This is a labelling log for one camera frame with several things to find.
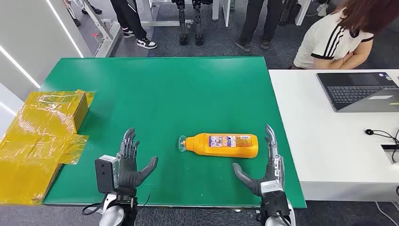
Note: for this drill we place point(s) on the grey metal stand frame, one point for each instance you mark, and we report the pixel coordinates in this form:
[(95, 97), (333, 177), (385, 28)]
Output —
[(107, 34)]

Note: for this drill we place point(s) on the green table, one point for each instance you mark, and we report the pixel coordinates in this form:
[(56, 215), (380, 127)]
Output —
[(187, 99)]

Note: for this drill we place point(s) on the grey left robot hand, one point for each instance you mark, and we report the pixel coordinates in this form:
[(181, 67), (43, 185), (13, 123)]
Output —
[(127, 174)]

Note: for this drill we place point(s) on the black humanoid robot leg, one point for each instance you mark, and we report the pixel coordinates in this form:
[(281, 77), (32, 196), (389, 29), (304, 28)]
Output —
[(183, 18), (198, 21)]

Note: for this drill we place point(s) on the dark grey laptop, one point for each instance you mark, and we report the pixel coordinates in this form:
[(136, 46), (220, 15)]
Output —
[(358, 93)]

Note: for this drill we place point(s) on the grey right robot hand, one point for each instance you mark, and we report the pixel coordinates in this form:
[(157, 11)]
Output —
[(265, 174)]

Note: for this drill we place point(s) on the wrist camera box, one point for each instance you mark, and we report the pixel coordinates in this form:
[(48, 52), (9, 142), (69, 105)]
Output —
[(104, 173), (271, 187)]

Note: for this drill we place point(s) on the yellow taped cardboard box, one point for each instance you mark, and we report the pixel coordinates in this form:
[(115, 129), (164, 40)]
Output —
[(37, 137)]

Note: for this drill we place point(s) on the person in black-white sneakers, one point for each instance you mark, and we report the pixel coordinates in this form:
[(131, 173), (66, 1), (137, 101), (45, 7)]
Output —
[(129, 15)]

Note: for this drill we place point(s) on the person in dark shoes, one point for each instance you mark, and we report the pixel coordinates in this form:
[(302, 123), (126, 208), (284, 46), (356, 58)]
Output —
[(252, 18)]

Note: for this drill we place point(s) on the white table frame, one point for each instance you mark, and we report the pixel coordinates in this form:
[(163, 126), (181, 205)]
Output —
[(156, 22)]

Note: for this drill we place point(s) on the white desk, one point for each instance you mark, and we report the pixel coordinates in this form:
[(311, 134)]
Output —
[(327, 140)]

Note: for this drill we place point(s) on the orange plastic bottle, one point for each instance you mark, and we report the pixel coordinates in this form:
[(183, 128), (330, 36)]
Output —
[(224, 146)]

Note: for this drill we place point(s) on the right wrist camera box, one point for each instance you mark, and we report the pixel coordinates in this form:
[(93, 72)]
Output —
[(271, 187)]

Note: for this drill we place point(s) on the seated person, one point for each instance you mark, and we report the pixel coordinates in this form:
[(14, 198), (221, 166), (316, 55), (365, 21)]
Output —
[(330, 40)]

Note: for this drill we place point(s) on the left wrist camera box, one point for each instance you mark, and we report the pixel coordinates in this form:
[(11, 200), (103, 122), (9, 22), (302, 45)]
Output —
[(104, 173)]

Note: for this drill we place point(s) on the person at room edge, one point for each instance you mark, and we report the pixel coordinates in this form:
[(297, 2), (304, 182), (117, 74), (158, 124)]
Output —
[(73, 14)]

